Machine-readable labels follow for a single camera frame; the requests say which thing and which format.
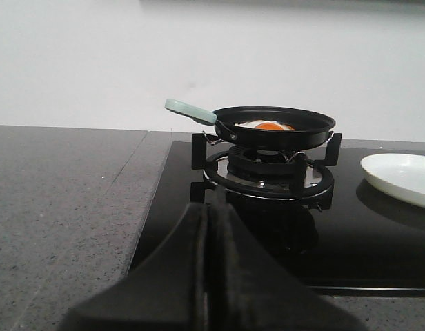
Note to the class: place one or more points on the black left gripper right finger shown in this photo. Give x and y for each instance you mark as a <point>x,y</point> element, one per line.
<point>249,290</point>

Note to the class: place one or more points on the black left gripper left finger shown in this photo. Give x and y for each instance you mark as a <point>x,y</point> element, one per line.
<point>164,292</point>

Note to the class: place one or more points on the fried egg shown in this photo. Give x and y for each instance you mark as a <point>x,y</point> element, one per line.
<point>265,125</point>

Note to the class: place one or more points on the black frying pan mint handle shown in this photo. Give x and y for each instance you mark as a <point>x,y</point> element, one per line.
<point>310,129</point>

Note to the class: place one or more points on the white plate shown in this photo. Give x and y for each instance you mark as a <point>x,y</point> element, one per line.
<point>401,176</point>

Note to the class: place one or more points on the black glass cooktop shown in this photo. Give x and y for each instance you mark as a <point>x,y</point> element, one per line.
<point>362,241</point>

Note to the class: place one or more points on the left burner with pan support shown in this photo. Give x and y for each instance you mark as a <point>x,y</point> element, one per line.
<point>271,177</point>

